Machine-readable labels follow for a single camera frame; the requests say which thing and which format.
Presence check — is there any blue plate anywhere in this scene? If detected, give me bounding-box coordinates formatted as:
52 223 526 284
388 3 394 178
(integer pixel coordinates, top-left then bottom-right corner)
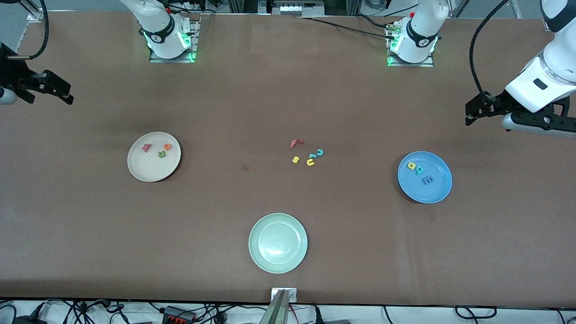
397 151 453 204

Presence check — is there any beige brown plate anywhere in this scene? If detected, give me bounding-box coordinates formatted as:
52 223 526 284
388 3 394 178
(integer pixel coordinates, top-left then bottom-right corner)
127 131 182 183

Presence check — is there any metal connector box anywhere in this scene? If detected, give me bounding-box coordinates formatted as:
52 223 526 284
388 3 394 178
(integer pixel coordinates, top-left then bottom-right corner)
259 0 324 17

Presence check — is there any pale green plate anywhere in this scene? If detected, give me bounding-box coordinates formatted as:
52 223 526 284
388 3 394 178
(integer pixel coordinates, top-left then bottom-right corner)
248 213 308 274

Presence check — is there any red black power strip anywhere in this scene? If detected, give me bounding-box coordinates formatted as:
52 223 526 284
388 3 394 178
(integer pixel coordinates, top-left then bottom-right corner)
162 306 197 324

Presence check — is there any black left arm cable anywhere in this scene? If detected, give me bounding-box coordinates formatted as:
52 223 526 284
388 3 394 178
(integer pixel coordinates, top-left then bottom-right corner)
468 0 513 97

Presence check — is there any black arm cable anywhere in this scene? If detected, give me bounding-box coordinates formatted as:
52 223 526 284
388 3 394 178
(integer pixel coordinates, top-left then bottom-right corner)
468 0 513 97
5 0 50 60

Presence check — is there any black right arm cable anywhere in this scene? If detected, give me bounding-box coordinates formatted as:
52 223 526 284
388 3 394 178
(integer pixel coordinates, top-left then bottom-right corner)
5 0 50 60

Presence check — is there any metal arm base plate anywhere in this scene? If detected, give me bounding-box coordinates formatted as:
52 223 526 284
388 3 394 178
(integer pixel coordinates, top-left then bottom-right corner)
149 13 199 63
387 20 435 68

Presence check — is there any short black table cable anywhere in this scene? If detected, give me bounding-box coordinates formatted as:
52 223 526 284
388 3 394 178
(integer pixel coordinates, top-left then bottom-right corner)
355 13 399 31

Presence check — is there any long black table cable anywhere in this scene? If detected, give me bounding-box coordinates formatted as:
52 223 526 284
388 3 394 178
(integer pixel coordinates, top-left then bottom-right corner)
295 16 396 40

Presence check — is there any looped black floor cable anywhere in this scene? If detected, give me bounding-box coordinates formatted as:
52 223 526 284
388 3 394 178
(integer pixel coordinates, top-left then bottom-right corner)
454 306 498 320

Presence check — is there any white post bracket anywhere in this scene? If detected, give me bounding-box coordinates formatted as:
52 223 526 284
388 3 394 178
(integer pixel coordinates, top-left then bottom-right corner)
271 288 297 303

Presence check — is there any aluminium camera post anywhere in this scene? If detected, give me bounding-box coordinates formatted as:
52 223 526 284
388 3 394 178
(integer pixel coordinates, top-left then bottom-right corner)
259 289 289 324

